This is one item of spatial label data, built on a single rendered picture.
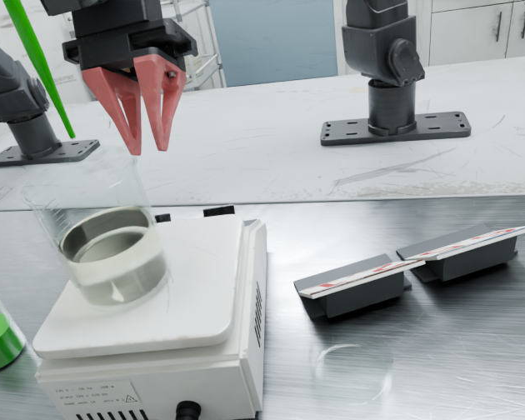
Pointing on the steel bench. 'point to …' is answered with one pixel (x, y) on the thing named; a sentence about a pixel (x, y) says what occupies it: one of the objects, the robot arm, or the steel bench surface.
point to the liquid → (17, 14)
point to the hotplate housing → (176, 367)
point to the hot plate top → (231, 257)
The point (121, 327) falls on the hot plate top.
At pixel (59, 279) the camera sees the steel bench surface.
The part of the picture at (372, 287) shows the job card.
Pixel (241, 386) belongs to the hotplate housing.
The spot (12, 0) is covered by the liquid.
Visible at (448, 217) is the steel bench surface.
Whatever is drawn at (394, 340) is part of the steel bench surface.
